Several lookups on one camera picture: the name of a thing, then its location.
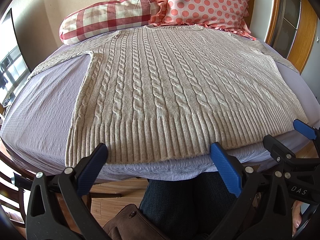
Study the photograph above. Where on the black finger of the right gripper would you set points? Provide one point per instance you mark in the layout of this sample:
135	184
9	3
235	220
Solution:
277	150

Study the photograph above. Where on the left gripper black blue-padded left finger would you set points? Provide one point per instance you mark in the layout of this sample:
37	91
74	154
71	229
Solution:
45	219

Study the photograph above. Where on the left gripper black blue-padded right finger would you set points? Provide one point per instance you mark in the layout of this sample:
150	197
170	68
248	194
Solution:
261	209

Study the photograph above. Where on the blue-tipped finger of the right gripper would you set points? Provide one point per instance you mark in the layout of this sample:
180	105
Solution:
307	131

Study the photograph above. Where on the beige cable-knit sweater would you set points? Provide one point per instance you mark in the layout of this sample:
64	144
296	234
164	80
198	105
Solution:
159	93

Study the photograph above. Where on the person's right hand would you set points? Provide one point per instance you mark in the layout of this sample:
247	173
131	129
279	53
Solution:
296	217

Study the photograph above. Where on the dark wooden chair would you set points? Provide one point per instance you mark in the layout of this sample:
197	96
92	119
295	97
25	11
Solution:
15	199

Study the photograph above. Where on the dark blue trousers leg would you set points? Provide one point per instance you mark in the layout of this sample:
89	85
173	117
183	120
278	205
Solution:
187	209

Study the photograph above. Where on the brown leather bag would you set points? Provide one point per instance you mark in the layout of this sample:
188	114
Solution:
130	223

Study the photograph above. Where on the pink polka dot ruffled pillow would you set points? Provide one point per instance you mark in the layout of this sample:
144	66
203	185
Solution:
226	15

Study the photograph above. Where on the red white checked pillow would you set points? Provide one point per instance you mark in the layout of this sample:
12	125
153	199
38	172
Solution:
106	16

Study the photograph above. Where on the window with black frame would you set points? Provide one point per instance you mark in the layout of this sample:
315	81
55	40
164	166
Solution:
14	70

